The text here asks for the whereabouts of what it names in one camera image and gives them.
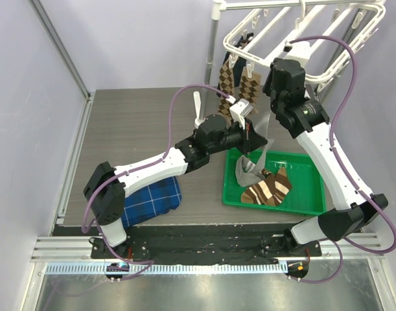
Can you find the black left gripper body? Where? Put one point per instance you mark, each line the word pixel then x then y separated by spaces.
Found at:
pixel 238 137

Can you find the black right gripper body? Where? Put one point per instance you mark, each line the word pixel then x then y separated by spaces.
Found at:
pixel 282 114

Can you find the grey sock white stripes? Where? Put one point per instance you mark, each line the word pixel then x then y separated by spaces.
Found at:
pixel 249 173

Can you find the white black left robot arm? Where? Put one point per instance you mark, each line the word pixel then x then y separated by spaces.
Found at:
pixel 109 187

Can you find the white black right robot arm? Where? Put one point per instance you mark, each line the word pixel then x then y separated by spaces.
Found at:
pixel 355 204

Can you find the white plastic clip hanger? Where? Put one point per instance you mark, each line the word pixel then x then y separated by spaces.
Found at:
pixel 368 15

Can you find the brown argyle sock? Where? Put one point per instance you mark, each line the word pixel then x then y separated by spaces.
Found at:
pixel 249 88
pixel 226 86

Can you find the blue plaid folded cloth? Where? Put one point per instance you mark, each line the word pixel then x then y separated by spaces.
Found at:
pixel 151 201

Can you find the green plastic tray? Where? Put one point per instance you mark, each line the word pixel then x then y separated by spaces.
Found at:
pixel 307 195

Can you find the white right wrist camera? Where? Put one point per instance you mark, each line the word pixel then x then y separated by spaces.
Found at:
pixel 300 52

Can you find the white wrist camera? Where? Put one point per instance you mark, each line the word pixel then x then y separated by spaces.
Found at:
pixel 240 110
pixel 300 52

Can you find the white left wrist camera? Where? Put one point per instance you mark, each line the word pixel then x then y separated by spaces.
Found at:
pixel 240 110

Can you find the white slotted cable duct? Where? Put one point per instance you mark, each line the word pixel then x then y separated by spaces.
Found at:
pixel 98 268

